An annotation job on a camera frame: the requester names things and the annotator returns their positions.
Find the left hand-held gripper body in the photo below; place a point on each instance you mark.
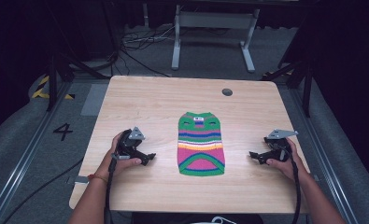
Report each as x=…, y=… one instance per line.
x=130, y=140

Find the black metal stand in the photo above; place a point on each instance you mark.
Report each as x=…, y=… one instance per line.
x=53, y=81
x=306, y=84

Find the grey floor plate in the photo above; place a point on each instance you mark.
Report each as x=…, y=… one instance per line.
x=94, y=99

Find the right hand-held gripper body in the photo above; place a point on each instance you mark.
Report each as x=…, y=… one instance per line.
x=278, y=143

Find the grey round table grommet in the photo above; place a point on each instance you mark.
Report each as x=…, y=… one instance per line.
x=227, y=92

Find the person's dark clothing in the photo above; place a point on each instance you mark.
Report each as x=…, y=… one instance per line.
x=173, y=219

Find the person's left hand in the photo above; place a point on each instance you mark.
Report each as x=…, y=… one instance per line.
x=118, y=165

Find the striped knitted pet sweater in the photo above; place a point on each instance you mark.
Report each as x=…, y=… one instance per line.
x=201, y=146

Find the yellow black hazard tape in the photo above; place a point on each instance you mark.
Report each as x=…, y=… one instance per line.
x=40, y=92

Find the white metal table frame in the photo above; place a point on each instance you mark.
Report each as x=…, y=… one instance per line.
x=215, y=20

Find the person's right hand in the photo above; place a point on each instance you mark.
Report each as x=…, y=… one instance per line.
x=286, y=166

